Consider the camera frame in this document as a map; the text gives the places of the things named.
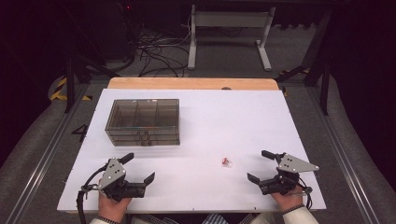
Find white board sheet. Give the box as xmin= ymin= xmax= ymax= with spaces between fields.
xmin=56 ymin=88 xmax=328 ymax=215

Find person's right hand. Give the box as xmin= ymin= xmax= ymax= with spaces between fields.
xmin=270 ymin=185 xmax=304 ymax=214

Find bundle of black floor cables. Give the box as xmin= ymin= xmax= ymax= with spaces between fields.
xmin=134 ymin=13 xmax=191 ymax=78

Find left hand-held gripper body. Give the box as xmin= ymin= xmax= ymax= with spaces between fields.
xmin=97 ymin=157 xmax=147 ymax=202

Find black metal stand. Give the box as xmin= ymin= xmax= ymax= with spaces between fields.
xmin=275 ymin=8 xmax=333 ymax=117
xmin=63 ymin=46 xmax=121 ymax=114

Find grey metal stand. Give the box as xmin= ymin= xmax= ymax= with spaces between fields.
xmin=187 ymin=4 xmax=276 ymax=72

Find aluminium floor rail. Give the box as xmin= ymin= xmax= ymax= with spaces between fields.
xmin=5 ymin=83 xmax=91 ymax=224
xmin=305 ymin=87 xmax=381 ymax=224

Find person's left hand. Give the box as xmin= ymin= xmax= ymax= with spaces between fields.
xmin=97 ymin=189 xmax=132 ymax=223

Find smoky clear drawer box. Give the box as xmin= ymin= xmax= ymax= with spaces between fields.
xmin=104 ymin=98 xmax=181 ymax=147

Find smoky clear plastic drawer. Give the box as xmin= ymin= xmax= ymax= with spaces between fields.
xmin=105 ymin=128 xmax=180 ymax=140
xmin=109 ymin=137 xmax=181 ymax=147

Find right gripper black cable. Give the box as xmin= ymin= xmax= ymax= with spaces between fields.
xmin=292 ymin=183 xmax=314 ymax=210

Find person's checked trouser legs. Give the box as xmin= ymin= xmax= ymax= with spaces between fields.
xmin=130 ymin=212 xmax=260 ymax=224

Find yellow and black hazard tape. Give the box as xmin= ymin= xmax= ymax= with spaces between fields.
xmin=49 ymin=77 xmax=93 ymax=102

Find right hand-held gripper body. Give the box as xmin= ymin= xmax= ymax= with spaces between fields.
xmin=258 ymin=153 xmax=320 ymax=197

